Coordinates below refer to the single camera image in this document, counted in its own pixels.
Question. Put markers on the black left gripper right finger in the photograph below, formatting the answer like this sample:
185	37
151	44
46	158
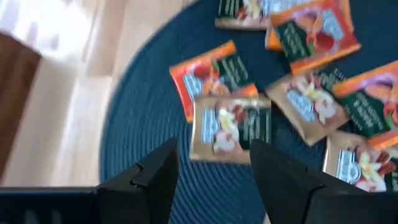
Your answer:
295	199

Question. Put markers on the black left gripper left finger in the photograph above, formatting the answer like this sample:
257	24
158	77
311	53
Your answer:
140	199

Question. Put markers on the orange peach tea packet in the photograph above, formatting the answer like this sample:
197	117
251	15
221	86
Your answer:
199	77
370	102
314	37
273	42

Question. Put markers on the tan vanilla tea packet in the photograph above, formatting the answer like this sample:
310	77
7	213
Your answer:
227	130
245	21
357	161
308	105

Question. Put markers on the round navy woven placemat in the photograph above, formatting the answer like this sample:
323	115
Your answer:
149	109

